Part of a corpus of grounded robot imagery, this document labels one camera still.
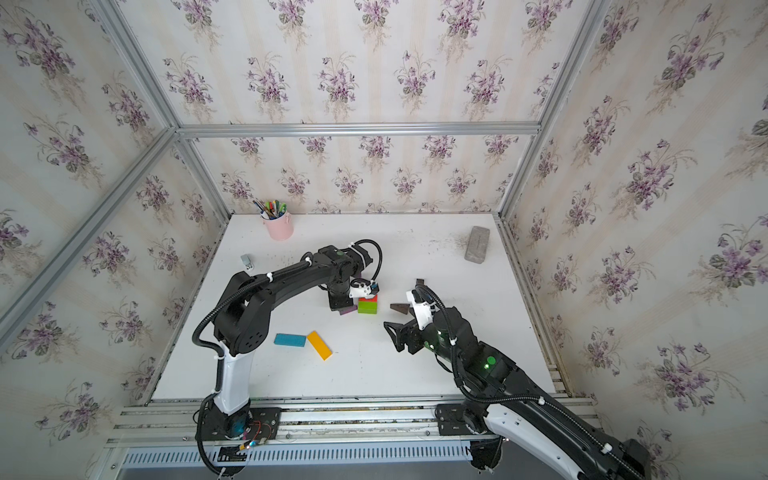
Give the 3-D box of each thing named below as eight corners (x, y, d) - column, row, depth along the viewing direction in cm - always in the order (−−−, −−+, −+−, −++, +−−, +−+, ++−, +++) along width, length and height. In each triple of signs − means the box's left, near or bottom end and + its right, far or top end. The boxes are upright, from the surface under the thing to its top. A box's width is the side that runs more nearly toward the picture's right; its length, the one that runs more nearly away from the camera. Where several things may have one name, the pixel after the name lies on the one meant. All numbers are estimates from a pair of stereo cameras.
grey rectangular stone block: (462, 260, 109) (464, 254, 106) (470, 230, 119) (472, 224, 116) (482, 266, 107) (485, 260, 104) (488, 235, 117) (491, 229, 114)
